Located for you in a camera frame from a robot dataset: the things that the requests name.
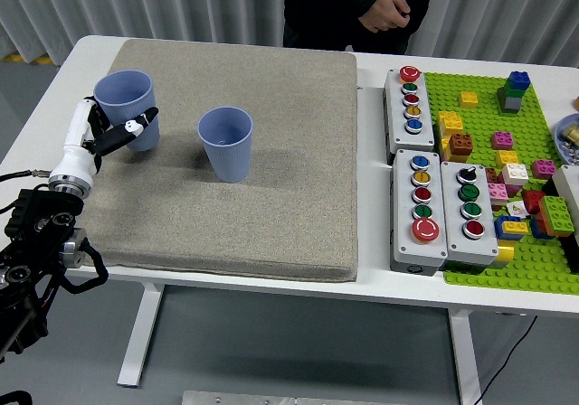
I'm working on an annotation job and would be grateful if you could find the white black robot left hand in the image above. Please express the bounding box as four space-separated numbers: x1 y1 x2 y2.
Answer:
52 99 160 185

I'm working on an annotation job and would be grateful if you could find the person's left hand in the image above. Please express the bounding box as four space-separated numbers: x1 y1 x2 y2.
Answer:
359 0 413 33

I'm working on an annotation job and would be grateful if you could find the blue ribbed plastic cup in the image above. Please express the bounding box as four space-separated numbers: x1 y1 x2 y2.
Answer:
197 106 253 184
93 70 161 153

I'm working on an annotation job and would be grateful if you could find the person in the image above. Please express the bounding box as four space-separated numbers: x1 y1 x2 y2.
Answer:
282 0 451 56

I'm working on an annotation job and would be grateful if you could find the yellow black floor tape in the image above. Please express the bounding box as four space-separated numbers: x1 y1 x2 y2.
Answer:
0 52 61 66

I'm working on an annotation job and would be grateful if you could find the lime green studded baseplate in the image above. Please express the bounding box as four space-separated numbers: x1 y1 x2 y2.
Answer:
423 71 579 297

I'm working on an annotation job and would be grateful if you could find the large yellow toy brick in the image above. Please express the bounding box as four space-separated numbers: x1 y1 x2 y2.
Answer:
437 110 465 138

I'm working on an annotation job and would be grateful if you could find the grey box small red mushroom button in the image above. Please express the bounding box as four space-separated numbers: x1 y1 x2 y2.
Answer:
383 65 436 154

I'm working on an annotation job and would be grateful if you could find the white pleated curtain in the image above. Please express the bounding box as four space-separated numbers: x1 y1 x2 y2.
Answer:
0 0 579 70

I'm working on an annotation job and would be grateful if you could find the dark green toy brick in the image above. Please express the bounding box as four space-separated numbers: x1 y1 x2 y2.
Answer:
496 81 527 102

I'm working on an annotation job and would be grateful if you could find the brown toy brick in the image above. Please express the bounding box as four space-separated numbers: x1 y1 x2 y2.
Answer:
448 132 475 158

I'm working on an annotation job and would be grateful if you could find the grey toy brick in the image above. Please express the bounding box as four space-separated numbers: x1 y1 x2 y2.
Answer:
498 95 522 116

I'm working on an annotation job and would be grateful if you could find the white table leg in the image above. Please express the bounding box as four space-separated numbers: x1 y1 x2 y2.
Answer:
116 281 165 389
448 307 484 405

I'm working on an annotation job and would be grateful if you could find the grey-brown fabric mat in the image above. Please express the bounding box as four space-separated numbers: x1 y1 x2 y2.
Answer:
24 38 359 284

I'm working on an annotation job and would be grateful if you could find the white toy brick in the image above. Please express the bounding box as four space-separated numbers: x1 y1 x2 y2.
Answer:
501 163 530 186

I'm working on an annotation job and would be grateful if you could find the light pink toy brick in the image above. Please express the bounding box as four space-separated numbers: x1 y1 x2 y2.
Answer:
487 182 510 206

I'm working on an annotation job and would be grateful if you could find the blue bowl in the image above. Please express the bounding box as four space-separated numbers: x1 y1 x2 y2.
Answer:
553 113 579 166

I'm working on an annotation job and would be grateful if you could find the silver metal fitting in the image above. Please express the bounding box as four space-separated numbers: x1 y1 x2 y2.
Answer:
559 137 579 161

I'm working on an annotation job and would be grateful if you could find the grey box large red mushroom button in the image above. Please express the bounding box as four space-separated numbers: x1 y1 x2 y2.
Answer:
389 148 449 274

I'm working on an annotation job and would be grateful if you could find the red toy brick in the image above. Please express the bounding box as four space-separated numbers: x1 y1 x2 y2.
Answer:
521 189 546 216

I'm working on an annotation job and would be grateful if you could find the white box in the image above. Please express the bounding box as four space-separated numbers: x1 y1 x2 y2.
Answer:
552 165 579 212

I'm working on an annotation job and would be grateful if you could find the lime green toy brick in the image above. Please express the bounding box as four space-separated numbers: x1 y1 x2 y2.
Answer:
538 194 575 233

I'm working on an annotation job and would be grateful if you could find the dark blue toy brick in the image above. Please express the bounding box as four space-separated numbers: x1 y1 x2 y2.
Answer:
528 217 555 241

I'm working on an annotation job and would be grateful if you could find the smooth yellow toy brick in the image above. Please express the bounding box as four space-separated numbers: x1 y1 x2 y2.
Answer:
494 240 516 264

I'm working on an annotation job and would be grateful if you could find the orange toy brick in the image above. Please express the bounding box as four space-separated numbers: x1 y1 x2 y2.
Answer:
540 214 576 239

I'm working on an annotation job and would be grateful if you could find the grey box black selector switch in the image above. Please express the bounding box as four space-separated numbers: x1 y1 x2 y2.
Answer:
440 161 499 267

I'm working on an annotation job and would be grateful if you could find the black floor cable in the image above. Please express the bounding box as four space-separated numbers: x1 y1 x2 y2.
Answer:
479 316 539 405

